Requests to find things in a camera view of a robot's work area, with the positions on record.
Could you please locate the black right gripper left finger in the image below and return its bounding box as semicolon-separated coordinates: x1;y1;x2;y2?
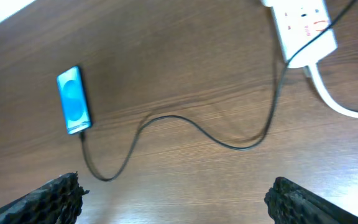
0;172;89;224

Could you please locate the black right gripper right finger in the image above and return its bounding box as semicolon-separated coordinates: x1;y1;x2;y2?
264;177;358;224

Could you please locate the blue Galaxy smartphone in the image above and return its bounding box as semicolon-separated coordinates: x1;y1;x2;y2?
56;66;92;135

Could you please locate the black charging cable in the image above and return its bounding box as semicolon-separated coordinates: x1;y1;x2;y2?
79;0;358;182

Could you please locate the white power strip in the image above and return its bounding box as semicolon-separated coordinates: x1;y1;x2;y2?
261;0;337;68

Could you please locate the white power strip cord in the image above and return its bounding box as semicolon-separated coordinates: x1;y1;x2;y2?
303;63;358;121

